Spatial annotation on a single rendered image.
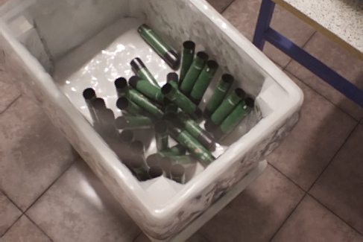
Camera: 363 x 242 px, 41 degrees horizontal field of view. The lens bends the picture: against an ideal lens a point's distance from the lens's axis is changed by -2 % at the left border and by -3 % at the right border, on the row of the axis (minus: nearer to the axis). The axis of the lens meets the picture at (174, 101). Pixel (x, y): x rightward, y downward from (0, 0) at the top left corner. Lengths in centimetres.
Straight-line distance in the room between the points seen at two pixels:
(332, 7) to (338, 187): 80
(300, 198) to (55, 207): 81
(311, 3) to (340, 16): 7
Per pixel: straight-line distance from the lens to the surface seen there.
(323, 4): 112
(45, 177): 174
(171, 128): 122
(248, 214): 166
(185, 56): 120
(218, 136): 122
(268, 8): 134
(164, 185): 98
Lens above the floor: 161
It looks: 65 degrees down
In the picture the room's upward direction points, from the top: 1 degrees counter-clockwise
